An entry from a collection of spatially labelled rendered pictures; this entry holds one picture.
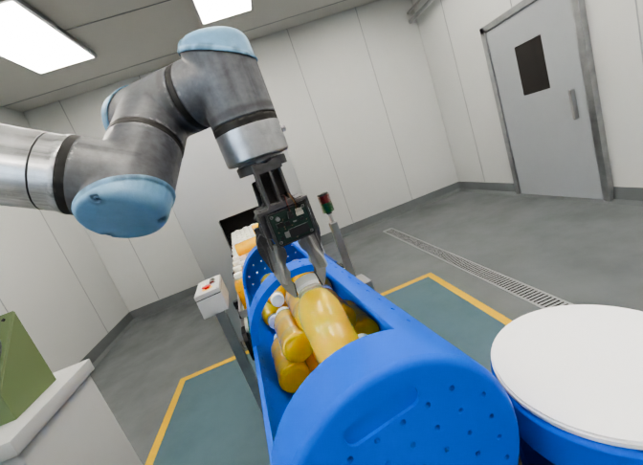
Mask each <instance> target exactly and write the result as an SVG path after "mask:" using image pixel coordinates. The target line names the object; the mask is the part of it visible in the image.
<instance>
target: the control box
mask: <svg viewBox="0 0 643 465"><path fill-rule="evenodd" d="M210 279H211V278H209V279H207V280H204V281H202V282H199V283H198V287H197V290H196V293H195V296H194V299H195V301H196V303H197V305H198V307H199V309H200V312H201V314H202V316H203V318H204V320H205V319H207V318H210V317H212V316H214V315H216V314H218V313H221V312H223V311H225V310H227V309H229V292H228V290H227V288H226V286H225V283H224V281H223V279H222V277H221V275H217V276H215V277H214V282H213V283H211V286H210V288H209V289H207V290H205V289H201V288H202V287H203V286H205V285H207V284H209V282H210ZM204 283H205V284H204ZM203 284H204V285H203ZM202 285H203V286H202Z"/></svg>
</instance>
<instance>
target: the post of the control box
mask: <svg viewBox="0 0 643 465"><path fill-rule="evenodd" d="M215 316H216V317H217V319H218V321H219V323H220V325H221V327H222V330H223V332H224V334H225V336H226V338H227V340H228V342H229V344H230V347H231V349H232V351H233V354H234V356H235V358H236V360H237V362H238V364H239V366H240V368H241V370H242V372H243V374H244V377H245V379H246V381H247V383H248V385H249V387H250V389H251V391H252V394H253V396H254V398H255V400H256V402H257V404H258V407H259V409H260V411H261V413H262V415H263V411H262V406H261V399H260V393H259V386H258V380H257V378H256V376H255V372H254V370H253V368H252V366H251V364H250V361H249V359H248V357H247V355H246V353H245V350H244V348H243V346H242V344H241V342H240V340H239V338H238V336H237V334H236V332H235V330H234V328H233V324H232V322H231V320H230V318H229V316H228V313H227V311H226V310H225V311H223V312H221V313H218V314H216V315H215Z"/></svg>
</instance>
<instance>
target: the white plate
mask: <svg viewBox="0 0 643 465"><path fill-rule="evenodd" d="M491 361H492V366H493V369H494V371H495V374H496V376H497V378H498V380H499V382H500V383H501V385H502V386H503V387H504V389H505V390H506V391H507V393H508V394H509V395H510V396H511V397H512V398H513V399H514V400H515V401H516V402H518V403H519V404H520V405H521V406H522V407H524V408H525V409H526V410H528V411H530V412H531V413H532V414H534V415H536V416H537V417H539V418H541V419H542V420H543V421H545V422H547V423H549V424H551V425H553V426H555V427H557V428H559V429H561V430H564V431H566V432H570V433H572V434H575V435H578V436H581V437H584V438H586V439H589V440H592V441H596V442H600V443H604V444H608V445H612V446H616V447H622V448H628V449H636V450H643V312H642V311H638V310H633V309H629V308H623V307H616V306H607V305H596V304H573V305H562V306H554V307H549V308H544V309H541V310H537V311H534V312H531V313H528V314H526V315H523V316H521V317H519V318H517V319H515V320H513V321H511V322H510V323H508V324H507V325H506V326H505V327H504V328H503V329H501V330H500V332H499V333H498V334H497V336H496V338H495V340H494V342H493V345H492V349H491Z"/></svg>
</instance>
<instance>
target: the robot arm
mask: <svg viewBox="0 0 643 465"><path fill-rule="evenodd" d="M177 52H178V54H179V56H181V57H182V58H181V59H179V60H177V61H175V62H173V63H171V64H169V65H167V66H166V67H164V68H162V69H160V70H158V71H156V72H154V73H152V74H150V75H148V76H146V77H144V78H142V79H140V80H138V81H136V82H134V83H132V84H130V85H125V86H123V87H121V88H119V89H117V90H116V91H115V92H113V93H112V95H110V96H109V97H108V98H107V99H106V100H105V101H104V103H103V105H102V108H101V117H102V123H103V126H104V128H105V130H106V132H105V134H104V136H103V138H102V139H96V138H91V137H86V136H79V135H75V134H65V135H62V134H56V133H51V132H45V131H39V130H34V129H29V128H23V127H17V126H11V125H6V124H1V123H0V206H7V207H16V208H25V209H34V210H51V211H57V212H59V213H62V214H70V215H73V216H74V217H75V218H76V220H77V221H78V223H79V224H81V225H82V226H83V227H85V228H86V229H88V230H90V231H92V232H94V233H99V234H106V235H110V236H112V237H118V238H134V237H141V236H146V235H149V234H152V233H155V232H157V231H158V230H159V229H161V228H162V227H163V226H164V225H165V223H166V222H167V220H168V218H169V215H170V211H171V208H172V207H173V205H174V203H175V198H176V194H175V190H176V186H177V181H178V177H179V172H180V167H181V163H182V159H183V157H184V153H185V148H186V142H187V138H188V137H189V136H191V135H194V134H196V133H198V132H201V131H203V130H205V129H207V128H209V127H210V128H211V130H212V132H213V135H214V138H215V139H216V141H217V144H218V146H219V149H220V151H221V153H222V156H223V158H224V161H225V163H226V166H227V168H228V169H234V168H237V167H238V170H237V173H238V176H239V178H240V179H241V178H244V177H247V176H250V175H254V177H255V182H253V183H252V187H253V190H254V193H255V198H256V201H257V203H258V206H259V208H257V209H255V210H254V214H255V217H254V221H257V223H258V227H257V228H254V231H255V244H256V247H257V250H258V252H259V254H260V256H261V257H262V259H263V260H264V261H265V263H266V264H267V265H268V267H269V268H270V269H271V271H272V272H273V274H274V275H275V277H276V278H277V280H278V281H279V283H280V284H281V285H282V287H283V288H284V289H285V290H286V291H287V292H288V293H289V294H290V295H292V296H293V297H294V298H298V293H297V289H296V285H295V283H294V281H292V280H291V272H290V271H289V269H288V268H287V266H286V259H287V253H286V250H285V249H284V248H283V247H284V246H286V245H289V244H291V243H293V242H296V241H298V243H299V245H300V247H301V248H302V249H303V250H305V251H306V252H307V254H308V257H309V262H310V263H312V265H313V267H314V274H315V275H316V276H317V278H318V280H319V282H320V283H321V285H324V283H325V277H326V267H327V265H328V264H327V261H326V259H325V257H324V252H323V249H322V245H321V230H320V226H319V224H318V222H317V220H316V218H315V215H314V212H313V211H312V208H311V205H310V203H309V200H308V197H307V195H305V194H294V195H293V194H291V192H290V190H289V188H288V186H287V183H286V180H285V178H284V175H283V172H282V170H281V167H282V164H283V163H286V162H287V160H286V157H285V155H284V153H282V154H281V153H280V152H282V151H284V150H286V149H287V148H288V143H287V141H286V139H285V136H284V134H283V132H284V131H286V127H285V125H284V124H283V125H280V124H279V120H278V118H277V113H276V110H275V108H274V106H273V103H272V100H271V98H270V95H269V92H268V90H267V87H266V84H265V81H264V79H263V76H262V74H261V72H260V69H259V66H258V64H257V62H258V59H257V57H256V56H255V54H254V52H253V49H252V47H251V44H250V42H249V40H248V38H247V36H246V35H245V34H244V33H243V32H241V31H240V30H238V29H235V28H231V27H223V26H218V27H207V28H203V29H200V30H196V31H194V32H191V33H188V34H187V35H185V37H184V38H181V40H180V41H179V43H178V50H177ZM308 208H309V209H308ZM272 239H273V240H272ZM273 241H274V242H275V243H276V244H274V242H273Z"/></svg>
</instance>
